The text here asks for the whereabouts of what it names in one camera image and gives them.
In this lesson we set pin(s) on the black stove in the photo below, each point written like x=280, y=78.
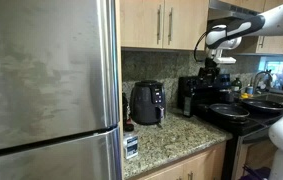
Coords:
x=234, y=128

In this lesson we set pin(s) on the stainless steel refrigerator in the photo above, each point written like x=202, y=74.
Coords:
x=47, y=83

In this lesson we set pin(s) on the yellow sponge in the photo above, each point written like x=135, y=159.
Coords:
x=244, y=96

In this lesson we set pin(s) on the light wood cabinet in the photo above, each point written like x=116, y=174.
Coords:
x=274, y=45
x=194, y=165

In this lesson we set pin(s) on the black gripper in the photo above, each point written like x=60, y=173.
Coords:
x=209, y=70

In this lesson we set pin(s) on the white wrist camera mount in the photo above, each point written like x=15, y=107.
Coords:
x=226, y=60

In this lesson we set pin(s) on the steel range hood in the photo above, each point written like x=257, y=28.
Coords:
x=227, y=7

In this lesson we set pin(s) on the steel kitchen sink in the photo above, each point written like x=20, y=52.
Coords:
x=279, y=98

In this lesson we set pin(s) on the bright window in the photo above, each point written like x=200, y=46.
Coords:
x=274, y=68

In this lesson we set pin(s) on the light wood lower cabinet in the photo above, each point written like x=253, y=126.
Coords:
x=194, y=165

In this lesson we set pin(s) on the light wood upper cabinet door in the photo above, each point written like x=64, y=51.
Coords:
x=189, y=23
x=139, y=23

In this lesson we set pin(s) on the black coffee maker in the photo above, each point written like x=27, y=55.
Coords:
x=187, y=95

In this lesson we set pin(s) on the chrome sink faucet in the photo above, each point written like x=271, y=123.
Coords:
x=260, y=78

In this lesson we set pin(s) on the light wood upper cabinet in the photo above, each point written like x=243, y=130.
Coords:
x=274, y=45

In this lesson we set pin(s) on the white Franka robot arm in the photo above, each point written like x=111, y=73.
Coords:
x=281, y=21

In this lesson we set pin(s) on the small black frying pan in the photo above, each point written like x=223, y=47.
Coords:
x=229, y=110

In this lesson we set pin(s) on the dark green soap bottle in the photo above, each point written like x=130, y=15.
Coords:
x=236, y=85

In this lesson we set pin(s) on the clear container with black lid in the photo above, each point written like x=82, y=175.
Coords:
x=130, y=145

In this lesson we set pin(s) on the black air fryer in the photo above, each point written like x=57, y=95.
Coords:
x=147, y=103

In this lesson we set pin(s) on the large black frying pan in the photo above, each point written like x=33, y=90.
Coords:
x=262, y=105

